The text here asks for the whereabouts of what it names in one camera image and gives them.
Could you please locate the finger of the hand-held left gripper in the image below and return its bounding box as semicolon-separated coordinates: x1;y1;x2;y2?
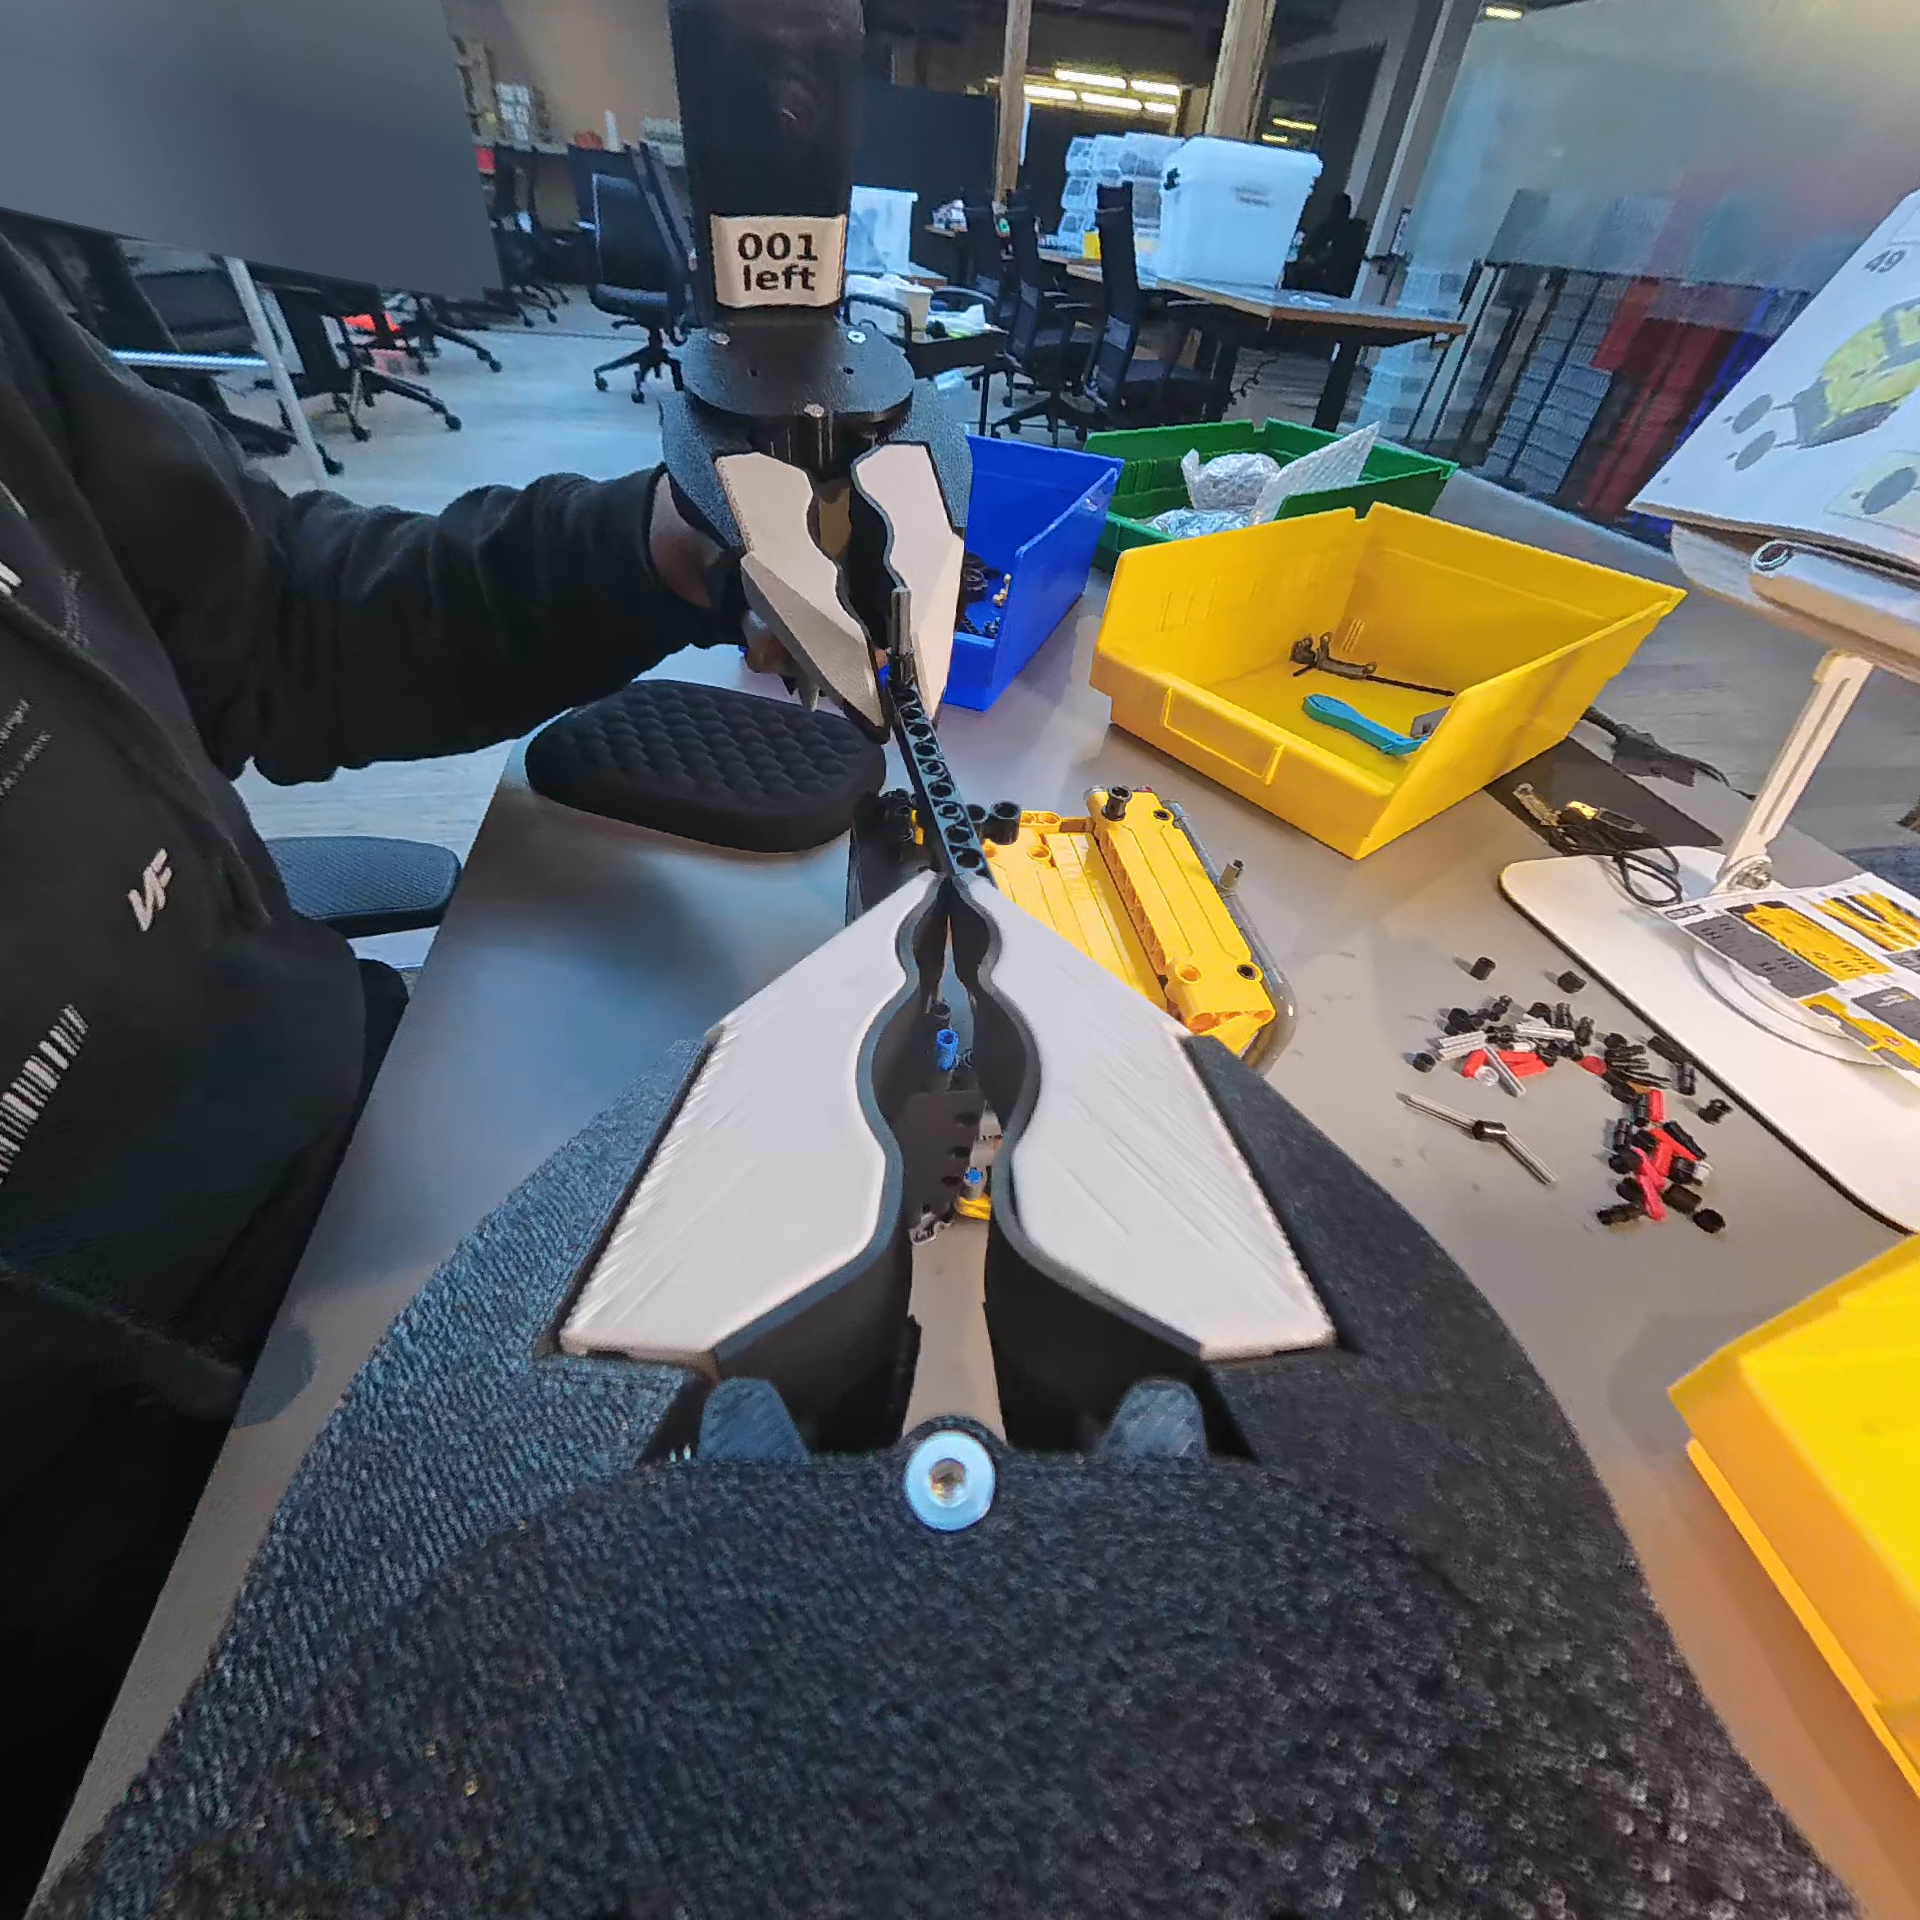
714;454;897;739
848;445;972;721

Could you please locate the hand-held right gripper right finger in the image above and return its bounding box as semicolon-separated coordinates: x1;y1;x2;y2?
954;873;1339;1409

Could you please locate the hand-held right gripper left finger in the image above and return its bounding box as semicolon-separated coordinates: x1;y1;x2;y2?
560;872;950;1409

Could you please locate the long black perforated beam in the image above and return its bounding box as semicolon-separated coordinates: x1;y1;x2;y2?
873;644;995;888

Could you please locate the black yellow toy brick vehicle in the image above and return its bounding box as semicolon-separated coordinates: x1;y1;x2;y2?
848;787;1293;1231

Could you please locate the person's left forearm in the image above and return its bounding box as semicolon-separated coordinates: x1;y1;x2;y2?
196;420;723;787

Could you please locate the grey desk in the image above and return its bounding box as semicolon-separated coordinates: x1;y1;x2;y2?
49;454;1920;1920

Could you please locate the person's left hand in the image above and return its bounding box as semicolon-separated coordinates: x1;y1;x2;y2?
648;476;799;678

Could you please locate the blue plastic bin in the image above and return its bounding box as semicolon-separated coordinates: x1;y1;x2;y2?
900;435;1121;714

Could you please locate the black office chair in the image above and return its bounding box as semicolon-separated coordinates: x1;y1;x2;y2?
582;157;708;410
991;181;1159;440

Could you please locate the black textured armrest pad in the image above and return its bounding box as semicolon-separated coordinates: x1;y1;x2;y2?
525;678;887;856

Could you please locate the green plastic bin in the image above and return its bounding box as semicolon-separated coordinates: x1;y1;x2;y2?
1085;418;1460;577

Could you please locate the yellow plastic bin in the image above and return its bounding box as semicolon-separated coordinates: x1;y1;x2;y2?
1093;500;1690;866

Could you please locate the grey axle pin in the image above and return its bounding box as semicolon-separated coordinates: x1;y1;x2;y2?
1396;1087;1557;1188

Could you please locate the clear plastic bag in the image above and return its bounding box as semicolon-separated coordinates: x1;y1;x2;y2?
1159;420;1383;542

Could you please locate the dark brick part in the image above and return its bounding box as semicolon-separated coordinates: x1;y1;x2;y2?
1293;634;1460;702

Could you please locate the white storage box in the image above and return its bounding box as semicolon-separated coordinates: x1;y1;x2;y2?
1153;138;1325;291

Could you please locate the wooden table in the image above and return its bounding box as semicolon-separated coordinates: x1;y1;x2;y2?
1153;280;1476;425

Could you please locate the blue brick separator tool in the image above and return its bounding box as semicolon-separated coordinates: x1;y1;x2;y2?
1303;689;1442;762

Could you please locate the dark chair armrest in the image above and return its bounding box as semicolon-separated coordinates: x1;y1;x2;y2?
266;830;467;946

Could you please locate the pile of small brick parts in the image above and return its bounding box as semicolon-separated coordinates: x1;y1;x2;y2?
1405;954;1736;1237

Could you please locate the white document stand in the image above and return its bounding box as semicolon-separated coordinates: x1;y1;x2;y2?
1501;540;1920;1237

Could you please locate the sticker sheet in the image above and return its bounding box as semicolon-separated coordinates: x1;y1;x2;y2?
1658;873;1920;1073

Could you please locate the yellow plastic box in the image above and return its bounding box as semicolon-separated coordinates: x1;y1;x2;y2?
1668;1239;1920;1801

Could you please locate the black cable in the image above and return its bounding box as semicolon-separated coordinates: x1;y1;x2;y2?
1511;777;1690;909

